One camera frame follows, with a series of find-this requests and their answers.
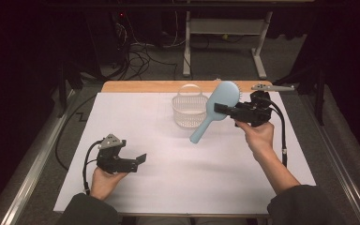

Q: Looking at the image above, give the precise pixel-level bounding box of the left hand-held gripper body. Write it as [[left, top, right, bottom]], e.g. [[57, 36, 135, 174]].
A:
[[97, 133, 128, 174]]

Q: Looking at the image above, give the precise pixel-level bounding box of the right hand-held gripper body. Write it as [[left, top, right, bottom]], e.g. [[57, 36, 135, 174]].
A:
[[231, 83, 295, 128]]

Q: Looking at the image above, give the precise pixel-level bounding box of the light blue hairbrush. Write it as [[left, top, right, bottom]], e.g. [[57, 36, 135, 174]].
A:
[[189, 81, 242, 144]]

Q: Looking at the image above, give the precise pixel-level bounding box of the white plastic basket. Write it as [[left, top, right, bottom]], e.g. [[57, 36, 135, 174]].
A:
[[171, 83, 210, 130]]

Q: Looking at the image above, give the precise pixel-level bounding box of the person's left hand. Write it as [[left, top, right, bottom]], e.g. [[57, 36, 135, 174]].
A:
[[89, 168, 129, 201]]

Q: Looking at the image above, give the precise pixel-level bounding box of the person's right hand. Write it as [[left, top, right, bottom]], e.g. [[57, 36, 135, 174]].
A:
[[234, 121, 275, 160]]

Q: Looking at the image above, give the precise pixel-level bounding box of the white paper sheet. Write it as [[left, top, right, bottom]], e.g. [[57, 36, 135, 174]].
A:
[[53, 91, 317, 217]]

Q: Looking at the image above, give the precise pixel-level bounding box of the wooden table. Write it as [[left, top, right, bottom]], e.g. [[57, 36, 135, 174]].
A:
[[100, 80, 276, 219]]

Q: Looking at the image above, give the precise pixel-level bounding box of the black stand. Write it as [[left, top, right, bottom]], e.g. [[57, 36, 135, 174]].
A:
[[57, 62, 83, 118], [273, 62, 326, 126]]

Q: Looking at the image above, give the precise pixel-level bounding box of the dark computer tower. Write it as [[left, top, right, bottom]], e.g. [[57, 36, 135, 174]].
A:
[[87, 12, 129, 69]]

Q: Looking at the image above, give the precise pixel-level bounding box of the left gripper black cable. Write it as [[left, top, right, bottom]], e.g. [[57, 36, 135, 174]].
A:
[[82, 140, 104, 195]]

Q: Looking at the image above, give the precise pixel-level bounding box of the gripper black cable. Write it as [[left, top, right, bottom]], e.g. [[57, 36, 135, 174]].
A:
[[256, 96, 289, 168], [82, 140, 104, 195]]

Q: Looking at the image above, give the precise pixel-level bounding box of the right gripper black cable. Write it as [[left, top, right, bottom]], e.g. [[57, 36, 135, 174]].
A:
[[256, 96, 289, 168]]

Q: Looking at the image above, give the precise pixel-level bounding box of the long black floor cable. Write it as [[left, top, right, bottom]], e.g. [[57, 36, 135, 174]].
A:
[[54, 94, 98, 172]]

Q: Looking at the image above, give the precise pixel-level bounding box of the metal rail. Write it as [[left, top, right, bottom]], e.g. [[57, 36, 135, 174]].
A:
[[0, 90, 76, 225], [299, 93, 360, 225]]

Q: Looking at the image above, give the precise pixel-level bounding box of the white metal desk frame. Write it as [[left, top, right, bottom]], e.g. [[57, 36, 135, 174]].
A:
[[182, 10, 275, 80]]

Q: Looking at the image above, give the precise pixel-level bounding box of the bundle of floor cables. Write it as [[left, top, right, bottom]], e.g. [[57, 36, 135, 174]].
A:
[[112, 18, 179, 81]]

